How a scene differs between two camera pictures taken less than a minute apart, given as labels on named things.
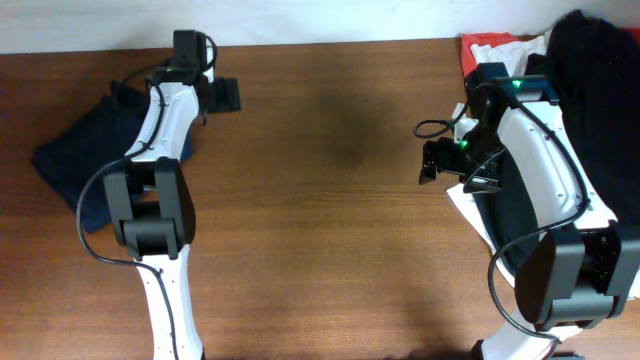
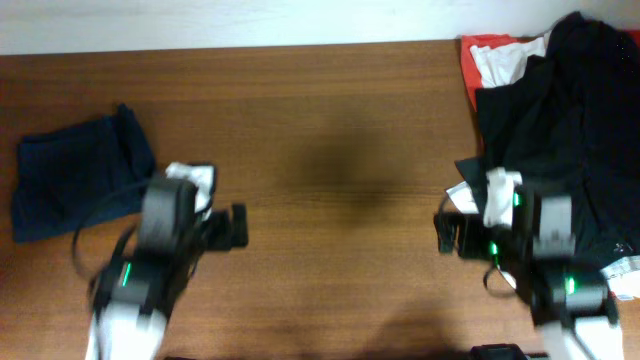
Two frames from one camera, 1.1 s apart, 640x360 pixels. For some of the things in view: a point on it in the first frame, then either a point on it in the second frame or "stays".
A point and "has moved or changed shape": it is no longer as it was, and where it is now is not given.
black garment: [595, 70] stays
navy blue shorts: [76, 159] has moved or changed shape
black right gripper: [438, 154] → [466, 234]
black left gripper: [223, 95] → [237, 225]
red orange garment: [488, 38] stays
